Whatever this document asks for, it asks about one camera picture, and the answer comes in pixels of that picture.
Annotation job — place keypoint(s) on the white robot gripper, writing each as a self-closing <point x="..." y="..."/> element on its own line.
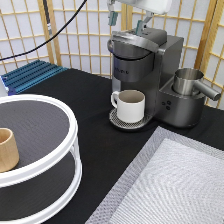
<point x="154" y="6"/>

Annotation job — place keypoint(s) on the grey Keurig coffee machine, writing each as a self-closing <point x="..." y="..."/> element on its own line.
<point x="148" y="63"/>

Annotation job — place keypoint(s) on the white ceramic mug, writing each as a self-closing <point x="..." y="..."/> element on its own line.
<point x="130" y="105"/>

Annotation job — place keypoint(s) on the stainless steel milk frother cup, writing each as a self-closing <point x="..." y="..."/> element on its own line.
<point x="189" y="82"/>

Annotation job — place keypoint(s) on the blue ribbed metal rack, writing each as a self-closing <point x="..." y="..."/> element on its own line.
<point x="30" y="75"/>

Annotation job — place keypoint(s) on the grey woven placemat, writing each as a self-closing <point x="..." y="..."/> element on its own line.
<point x="172" y="180"/>

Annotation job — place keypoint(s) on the white two-tier round shelf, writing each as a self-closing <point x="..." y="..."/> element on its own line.
<point x="49" y="170"/>

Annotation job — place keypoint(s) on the wooden cup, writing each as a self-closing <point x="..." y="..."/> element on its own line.
<point x="9" y="155"/>

